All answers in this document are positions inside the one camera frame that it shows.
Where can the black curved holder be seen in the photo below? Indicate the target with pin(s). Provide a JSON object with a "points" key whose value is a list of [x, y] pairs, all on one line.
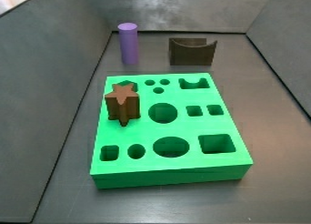
{"points": [[191, 51]]}

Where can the brown star block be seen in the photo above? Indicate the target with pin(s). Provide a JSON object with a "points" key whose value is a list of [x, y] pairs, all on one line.
{"points": [[123, 104]]}

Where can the purple cylinder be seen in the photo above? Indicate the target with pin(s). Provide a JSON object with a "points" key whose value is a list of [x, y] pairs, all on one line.
{"points": [[129, 41]]}

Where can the green shape sorting board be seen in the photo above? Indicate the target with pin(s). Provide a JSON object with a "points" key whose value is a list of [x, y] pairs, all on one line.
{"points": [[183, 141]]}

